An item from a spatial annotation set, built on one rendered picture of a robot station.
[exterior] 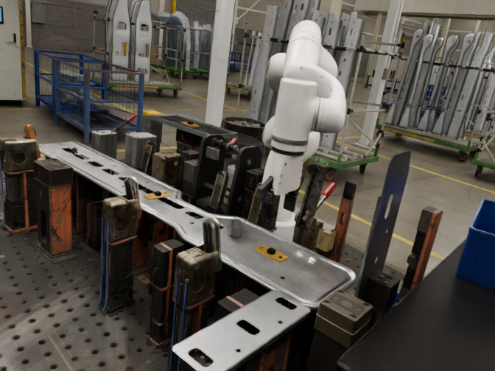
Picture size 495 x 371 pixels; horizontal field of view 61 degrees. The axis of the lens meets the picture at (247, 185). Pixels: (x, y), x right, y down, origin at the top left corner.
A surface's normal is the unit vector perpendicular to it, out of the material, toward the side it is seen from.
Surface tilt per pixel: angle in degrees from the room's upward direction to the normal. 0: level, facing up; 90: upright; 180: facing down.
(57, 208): 90
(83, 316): 0
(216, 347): 0
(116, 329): 0
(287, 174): 91
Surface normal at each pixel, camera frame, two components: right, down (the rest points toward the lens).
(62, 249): 0.75, 0.30
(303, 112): 0.01, 0.29
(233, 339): 0.13, -0.94
